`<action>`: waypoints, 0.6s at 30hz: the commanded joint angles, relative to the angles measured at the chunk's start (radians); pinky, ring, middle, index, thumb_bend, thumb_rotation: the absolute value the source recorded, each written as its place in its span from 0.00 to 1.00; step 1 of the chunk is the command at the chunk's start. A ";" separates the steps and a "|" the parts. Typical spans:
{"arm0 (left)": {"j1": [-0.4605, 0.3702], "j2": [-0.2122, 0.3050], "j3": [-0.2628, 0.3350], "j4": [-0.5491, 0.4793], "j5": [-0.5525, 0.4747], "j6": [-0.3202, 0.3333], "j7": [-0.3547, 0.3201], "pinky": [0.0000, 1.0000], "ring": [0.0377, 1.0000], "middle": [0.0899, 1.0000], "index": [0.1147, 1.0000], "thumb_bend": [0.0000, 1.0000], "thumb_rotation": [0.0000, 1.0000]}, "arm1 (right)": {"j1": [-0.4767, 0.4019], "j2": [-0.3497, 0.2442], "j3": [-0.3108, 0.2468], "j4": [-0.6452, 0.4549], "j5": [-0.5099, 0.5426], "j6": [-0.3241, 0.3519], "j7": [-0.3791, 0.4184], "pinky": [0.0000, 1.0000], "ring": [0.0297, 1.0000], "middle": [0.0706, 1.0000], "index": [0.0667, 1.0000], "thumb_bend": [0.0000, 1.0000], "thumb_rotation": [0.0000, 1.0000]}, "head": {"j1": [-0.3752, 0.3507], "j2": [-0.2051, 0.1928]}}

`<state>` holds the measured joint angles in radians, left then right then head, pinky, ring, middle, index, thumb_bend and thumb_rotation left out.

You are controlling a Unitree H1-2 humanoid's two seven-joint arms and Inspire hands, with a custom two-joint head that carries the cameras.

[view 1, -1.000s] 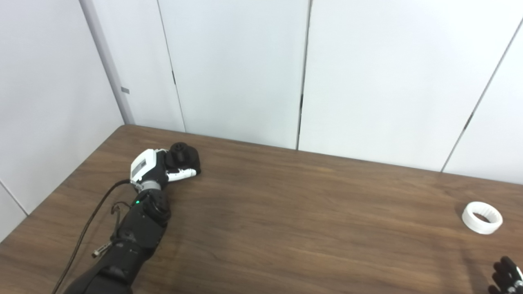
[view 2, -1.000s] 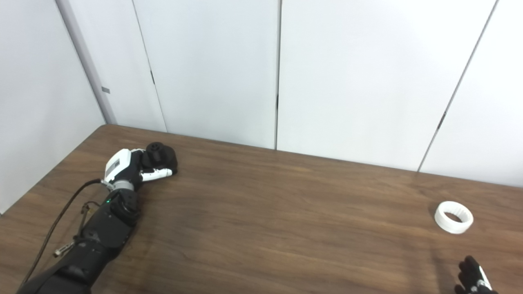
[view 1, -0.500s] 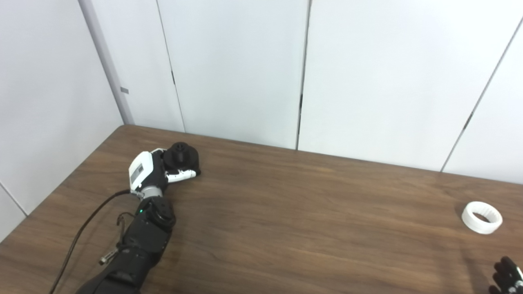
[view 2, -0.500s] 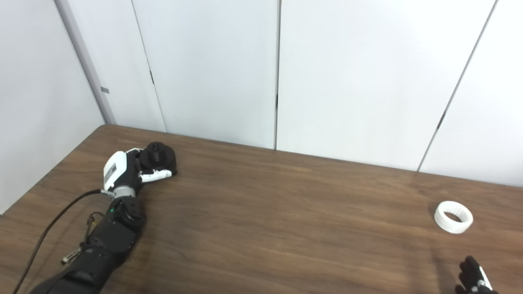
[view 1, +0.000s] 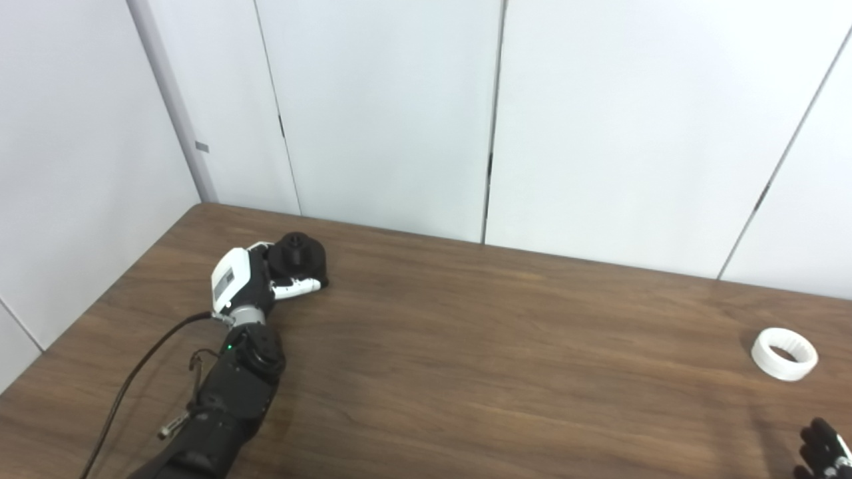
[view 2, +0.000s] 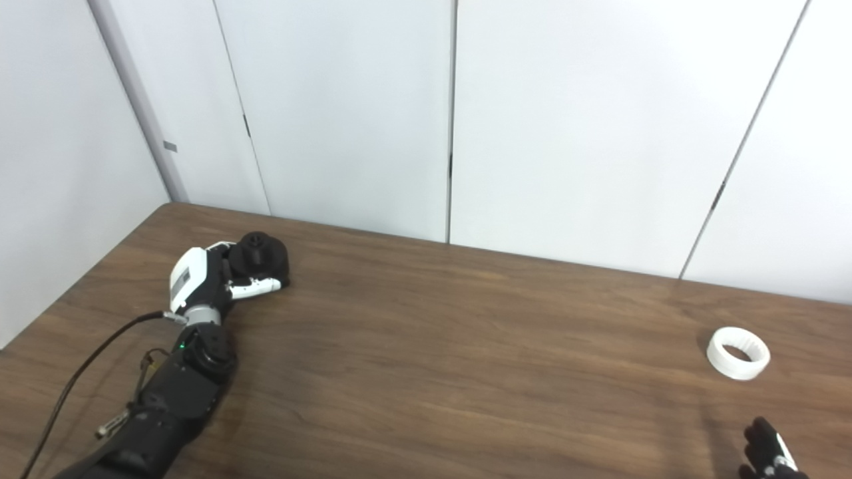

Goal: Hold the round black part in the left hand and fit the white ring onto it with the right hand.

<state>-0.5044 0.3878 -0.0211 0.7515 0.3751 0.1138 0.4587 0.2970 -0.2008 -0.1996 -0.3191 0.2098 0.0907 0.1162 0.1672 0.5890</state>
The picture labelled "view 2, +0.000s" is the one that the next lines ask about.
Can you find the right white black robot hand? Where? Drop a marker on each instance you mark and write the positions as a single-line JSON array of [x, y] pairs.
[[765, 459]]

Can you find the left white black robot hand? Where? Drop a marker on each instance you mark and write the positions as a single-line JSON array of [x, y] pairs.
[[186, 279]]

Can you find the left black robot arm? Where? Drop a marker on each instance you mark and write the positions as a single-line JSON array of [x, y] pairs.
[[180, 392]]

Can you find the round black stepped part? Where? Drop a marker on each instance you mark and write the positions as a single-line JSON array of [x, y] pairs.
[[263, 256]]

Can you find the grey wall corner post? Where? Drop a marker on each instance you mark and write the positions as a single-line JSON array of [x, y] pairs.
[[133, 93]]

